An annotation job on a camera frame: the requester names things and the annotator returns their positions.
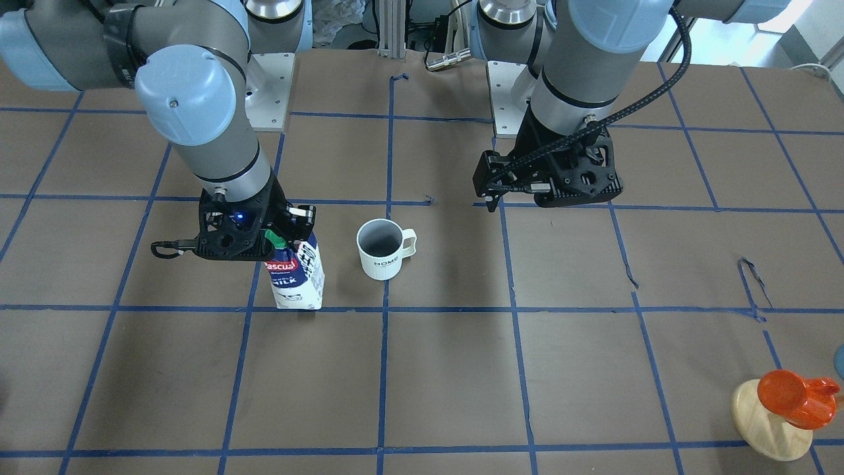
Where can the aluminium frame post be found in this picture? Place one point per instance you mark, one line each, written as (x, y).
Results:
(392, 28)

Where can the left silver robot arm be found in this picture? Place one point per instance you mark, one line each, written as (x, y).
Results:
(579, 56)

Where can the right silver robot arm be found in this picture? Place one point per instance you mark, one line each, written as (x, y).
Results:
(193, 66)

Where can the orange mug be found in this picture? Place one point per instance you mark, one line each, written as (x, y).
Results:
(804, 403)

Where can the blue mug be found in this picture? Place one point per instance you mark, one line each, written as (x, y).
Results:
(838, 361)

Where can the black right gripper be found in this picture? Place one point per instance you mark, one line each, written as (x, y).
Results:
(275, 201)

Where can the blue white milk carton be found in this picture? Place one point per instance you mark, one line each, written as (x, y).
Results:
(298, 282)

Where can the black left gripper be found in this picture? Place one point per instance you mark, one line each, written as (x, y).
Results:
(525, 153)

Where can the white ceramic mug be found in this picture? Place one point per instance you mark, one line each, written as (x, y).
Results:
(383, 245)

